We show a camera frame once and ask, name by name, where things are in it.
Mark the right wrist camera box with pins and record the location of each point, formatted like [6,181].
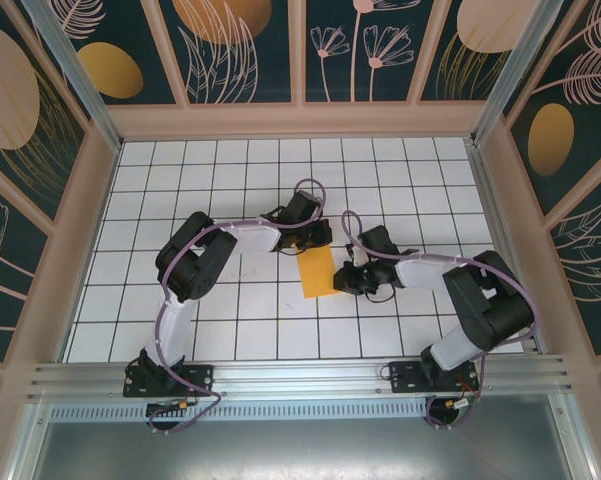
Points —
[356,257]

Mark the aluminium side rail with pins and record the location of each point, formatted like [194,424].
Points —
[485,190]

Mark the aluminium mounting rail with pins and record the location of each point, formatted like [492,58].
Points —
[300,375]

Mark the aluminium corner post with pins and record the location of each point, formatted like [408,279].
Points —
[82,85]
[514,75]

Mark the grey metal sheet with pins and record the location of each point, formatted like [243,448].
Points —
[300,450]

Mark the small circuit board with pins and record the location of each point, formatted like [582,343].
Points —
[460,402]
[172,406]

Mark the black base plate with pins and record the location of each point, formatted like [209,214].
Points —
[195,380]
[405,377]

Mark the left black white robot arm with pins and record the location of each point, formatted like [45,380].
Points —
[200,265]

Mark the yellow paper sheet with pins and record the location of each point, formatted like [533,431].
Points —
[317,272]

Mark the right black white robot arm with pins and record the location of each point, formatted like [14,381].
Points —
[490,300]

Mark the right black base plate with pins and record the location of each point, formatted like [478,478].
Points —
[405,377]

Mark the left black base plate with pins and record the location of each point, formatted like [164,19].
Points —
[195,380]

